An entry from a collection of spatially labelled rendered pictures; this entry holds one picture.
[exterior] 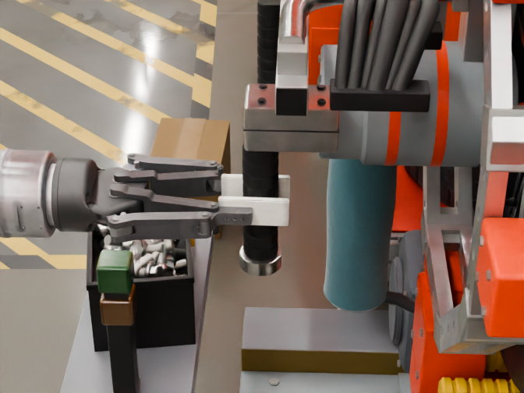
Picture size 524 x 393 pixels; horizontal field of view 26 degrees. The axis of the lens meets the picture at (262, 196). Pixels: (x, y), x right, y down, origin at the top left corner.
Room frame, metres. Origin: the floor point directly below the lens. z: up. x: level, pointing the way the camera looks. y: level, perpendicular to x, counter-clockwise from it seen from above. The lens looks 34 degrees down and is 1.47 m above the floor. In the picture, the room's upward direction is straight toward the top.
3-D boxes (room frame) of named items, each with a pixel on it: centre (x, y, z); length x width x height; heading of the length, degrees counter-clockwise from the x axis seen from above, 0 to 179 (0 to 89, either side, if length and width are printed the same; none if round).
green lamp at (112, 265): (1.08, 0.17, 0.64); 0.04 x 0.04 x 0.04; 88
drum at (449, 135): (1.12, -0.17, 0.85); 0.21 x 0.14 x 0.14; 88
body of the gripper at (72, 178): (0.96, 0.16, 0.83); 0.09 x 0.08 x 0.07; 88
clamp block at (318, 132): (0.95, -0.03, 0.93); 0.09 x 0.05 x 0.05; 88
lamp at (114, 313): (1.08, 0.17, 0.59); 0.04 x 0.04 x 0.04; 88
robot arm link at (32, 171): (0.96, 0.24, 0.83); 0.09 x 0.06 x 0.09; 178
